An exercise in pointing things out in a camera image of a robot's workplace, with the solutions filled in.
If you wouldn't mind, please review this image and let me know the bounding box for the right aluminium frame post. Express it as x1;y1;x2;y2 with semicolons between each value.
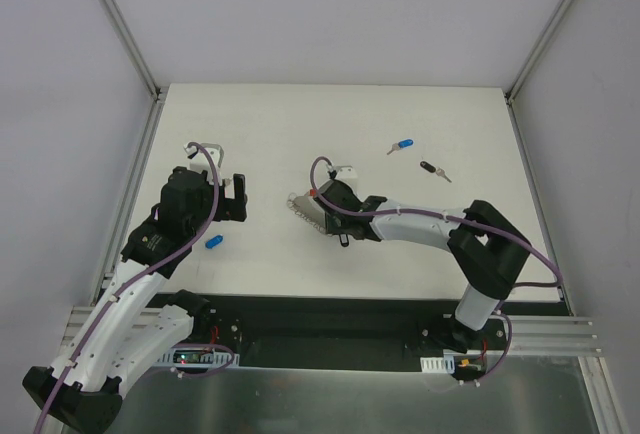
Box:
505;0;576;106

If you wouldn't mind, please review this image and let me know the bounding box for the white cable duct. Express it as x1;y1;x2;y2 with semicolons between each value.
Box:
420;355;455;375
153;347;240;370

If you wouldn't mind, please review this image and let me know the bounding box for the right white cable duct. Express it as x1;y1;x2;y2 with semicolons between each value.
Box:
420;355;455;375

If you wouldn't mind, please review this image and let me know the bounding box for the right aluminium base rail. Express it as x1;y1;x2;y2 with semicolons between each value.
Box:
509;316;604;357

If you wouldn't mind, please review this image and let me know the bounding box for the left white cable duct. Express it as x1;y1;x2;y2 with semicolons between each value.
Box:
153;347;240;370

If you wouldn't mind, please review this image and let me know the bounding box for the red handled keyring organizer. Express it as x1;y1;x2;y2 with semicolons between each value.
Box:
287;190;328;235

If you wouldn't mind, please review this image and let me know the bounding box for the black tag key right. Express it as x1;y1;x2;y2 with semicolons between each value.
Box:
419;160;452;183

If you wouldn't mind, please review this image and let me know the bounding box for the left aluminium frame post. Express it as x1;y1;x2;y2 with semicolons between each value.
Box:
98;0;163;101

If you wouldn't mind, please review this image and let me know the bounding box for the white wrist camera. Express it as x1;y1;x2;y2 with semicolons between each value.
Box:
327;165;358;189
184;143;225;184

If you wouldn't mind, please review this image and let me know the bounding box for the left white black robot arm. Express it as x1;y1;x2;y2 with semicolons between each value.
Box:
22;167;247;433

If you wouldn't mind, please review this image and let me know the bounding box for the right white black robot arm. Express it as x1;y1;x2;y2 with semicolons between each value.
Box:
313;180;531;353

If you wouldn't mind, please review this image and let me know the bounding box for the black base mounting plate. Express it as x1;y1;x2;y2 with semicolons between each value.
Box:
149;293;571;371

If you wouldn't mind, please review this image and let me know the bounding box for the blue key tag left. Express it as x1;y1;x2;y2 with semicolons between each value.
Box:
205;235;224;249

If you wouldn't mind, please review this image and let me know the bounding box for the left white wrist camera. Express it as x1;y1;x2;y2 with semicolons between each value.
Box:
184;143;225;184

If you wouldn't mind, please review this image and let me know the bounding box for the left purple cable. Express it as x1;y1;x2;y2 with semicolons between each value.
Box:
34;142;239;434

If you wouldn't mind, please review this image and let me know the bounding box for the blue tag key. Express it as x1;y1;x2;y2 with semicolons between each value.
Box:
387;139;414;155

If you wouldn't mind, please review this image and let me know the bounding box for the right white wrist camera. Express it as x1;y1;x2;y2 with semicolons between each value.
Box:
327;165;358;189

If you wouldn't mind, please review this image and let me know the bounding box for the aluminium frame post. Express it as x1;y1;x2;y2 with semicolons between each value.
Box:
98;0;163;101
505;0;576;106

